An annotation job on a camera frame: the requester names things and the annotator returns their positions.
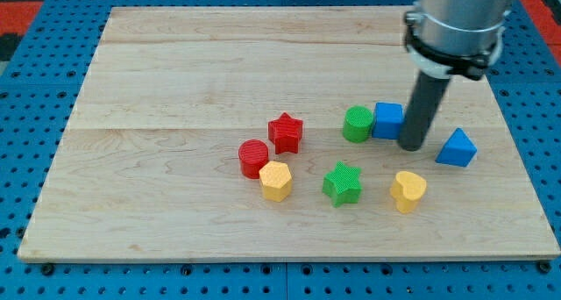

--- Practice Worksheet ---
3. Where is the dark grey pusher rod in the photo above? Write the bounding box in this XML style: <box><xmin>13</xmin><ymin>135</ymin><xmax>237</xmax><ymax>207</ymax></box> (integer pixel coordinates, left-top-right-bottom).
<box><xmin>397</xmin><ymin>71</ymin><xmax>451</xmax><ymax>152</ymax></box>

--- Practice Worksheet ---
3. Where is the green cylinder block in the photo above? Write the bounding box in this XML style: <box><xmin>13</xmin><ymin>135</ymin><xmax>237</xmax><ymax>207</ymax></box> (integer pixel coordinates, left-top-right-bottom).
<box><xmin>342</xmin><ymin>105</ymin><xmax>373</xmax><ymax>143</ymax></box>

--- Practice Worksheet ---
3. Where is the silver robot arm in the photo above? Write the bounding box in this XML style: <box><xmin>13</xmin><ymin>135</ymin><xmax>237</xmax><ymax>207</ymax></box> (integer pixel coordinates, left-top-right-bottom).
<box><xmin>398</xmin><ymin>0</ymin><xmax>514</xmax><ymax>152</ymax></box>

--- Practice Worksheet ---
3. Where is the green star block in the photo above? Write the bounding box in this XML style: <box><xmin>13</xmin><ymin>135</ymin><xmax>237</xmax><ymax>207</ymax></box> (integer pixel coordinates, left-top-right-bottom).
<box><xmin>322</xmin><ymin>161</ymin><xmax>362</xmax><ymax>208</ymax></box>

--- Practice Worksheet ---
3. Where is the red star block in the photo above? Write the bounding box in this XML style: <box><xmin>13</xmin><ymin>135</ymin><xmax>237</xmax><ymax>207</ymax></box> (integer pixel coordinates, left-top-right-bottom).
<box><xmin>268</xmin><ymin>112</ymin><xmax>303</xmax><ymax>154</ymax></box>

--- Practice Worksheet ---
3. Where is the red cylinder block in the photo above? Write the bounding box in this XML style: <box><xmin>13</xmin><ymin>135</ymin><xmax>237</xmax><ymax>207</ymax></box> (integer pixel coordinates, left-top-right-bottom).
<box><xmin>238</xmin><ymin>139</ymin><xmax>269</xmax><ymax>179</ymax></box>

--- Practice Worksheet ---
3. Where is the light wooden board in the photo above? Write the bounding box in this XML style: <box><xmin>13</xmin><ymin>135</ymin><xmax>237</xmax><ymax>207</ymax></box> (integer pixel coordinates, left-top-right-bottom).
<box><xmin>18</xmin><ymin>6</ymin><xmax>560</xmax><ymax>263</ymax></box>

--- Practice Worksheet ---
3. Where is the blue triangle block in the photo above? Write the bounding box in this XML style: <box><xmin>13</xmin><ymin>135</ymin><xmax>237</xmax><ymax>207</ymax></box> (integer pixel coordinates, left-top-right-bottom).
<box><xmin>436</xmin><ymin>128</ymin><xmax>478</xmax><ymax>168</ymax></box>

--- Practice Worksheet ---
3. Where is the blue cube block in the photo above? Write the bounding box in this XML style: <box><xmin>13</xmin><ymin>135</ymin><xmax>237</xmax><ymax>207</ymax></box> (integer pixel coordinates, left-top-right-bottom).
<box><xmin>372</xmin><ymin>102</ymin><xmax>403</xmax><ymax>139</ymax></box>

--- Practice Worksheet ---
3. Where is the yellow heart block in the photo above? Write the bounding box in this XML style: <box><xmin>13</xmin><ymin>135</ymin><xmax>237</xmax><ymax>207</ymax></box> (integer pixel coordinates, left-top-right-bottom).
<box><xmin>390</xmin><ymin>171</ymin><xmax>428</xmax><ymax>214</ymax></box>

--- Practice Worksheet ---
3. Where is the yellow hexagon block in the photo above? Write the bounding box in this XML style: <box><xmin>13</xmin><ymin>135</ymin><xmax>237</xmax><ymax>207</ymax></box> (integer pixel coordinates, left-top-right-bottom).
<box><xmin>259</xmin><ymin>161</ymin><xmax>292</xmax><ymax>202</ymax></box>

